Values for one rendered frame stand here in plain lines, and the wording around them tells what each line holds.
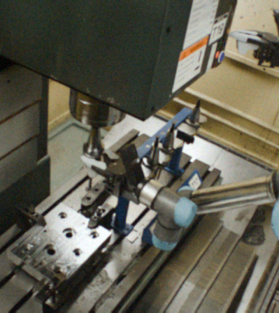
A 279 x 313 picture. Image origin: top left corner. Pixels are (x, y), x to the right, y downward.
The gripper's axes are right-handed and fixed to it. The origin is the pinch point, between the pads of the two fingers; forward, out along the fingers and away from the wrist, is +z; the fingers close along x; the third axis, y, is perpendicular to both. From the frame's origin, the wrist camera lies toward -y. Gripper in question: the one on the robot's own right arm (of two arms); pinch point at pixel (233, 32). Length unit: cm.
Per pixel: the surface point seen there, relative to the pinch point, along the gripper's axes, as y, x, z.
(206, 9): -10.7, -17.9, 12.3
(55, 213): 73, -8, 46
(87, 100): 15.6, -22.4, 36.9
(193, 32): -6.2, -22.3, 14.8
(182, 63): 1.2, -24.1, 15.9
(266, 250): 105, 13, -50
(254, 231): 106, 25, -46
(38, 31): 0, -20, 50
